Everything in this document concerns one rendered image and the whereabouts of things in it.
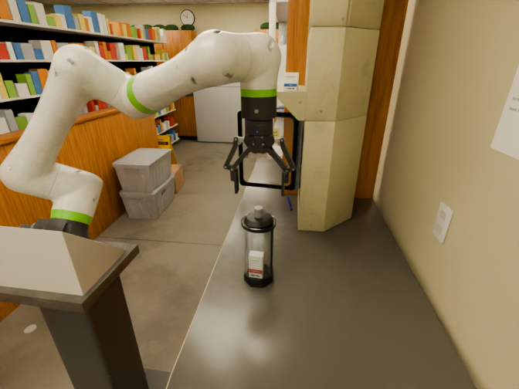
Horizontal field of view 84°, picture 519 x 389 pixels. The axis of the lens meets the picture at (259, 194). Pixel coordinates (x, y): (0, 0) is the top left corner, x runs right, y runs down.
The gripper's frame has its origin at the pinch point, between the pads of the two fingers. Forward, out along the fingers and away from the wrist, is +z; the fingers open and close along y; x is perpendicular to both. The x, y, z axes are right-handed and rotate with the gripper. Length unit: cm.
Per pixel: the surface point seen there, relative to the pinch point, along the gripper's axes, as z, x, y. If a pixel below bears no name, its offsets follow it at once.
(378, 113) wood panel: -11, -70, -48
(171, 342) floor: 126, -41, 62
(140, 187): 87, -186, 151
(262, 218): 9.0, 1.5, -0.9
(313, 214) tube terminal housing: 24.8, -32.4, -18.8
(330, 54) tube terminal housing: -36, -32, -20
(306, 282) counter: 33.1, 0.0, -15.4
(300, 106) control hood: -19.1, -32.4, -11.0
